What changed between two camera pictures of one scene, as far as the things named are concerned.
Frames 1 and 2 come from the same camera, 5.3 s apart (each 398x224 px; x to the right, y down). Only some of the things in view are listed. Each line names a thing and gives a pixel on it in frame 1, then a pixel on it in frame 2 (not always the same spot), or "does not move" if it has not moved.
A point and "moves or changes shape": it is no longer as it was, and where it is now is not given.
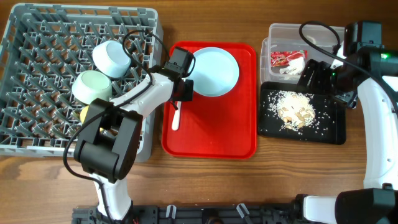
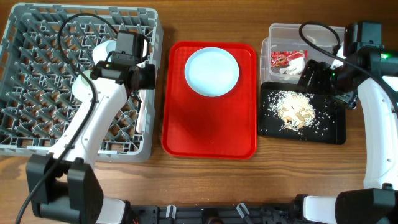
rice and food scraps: x=295 y=109 does not move
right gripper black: x=321 y=68 does not move
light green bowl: x=89 y=84 does not move
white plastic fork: x=176 y=121 moves or changes shape
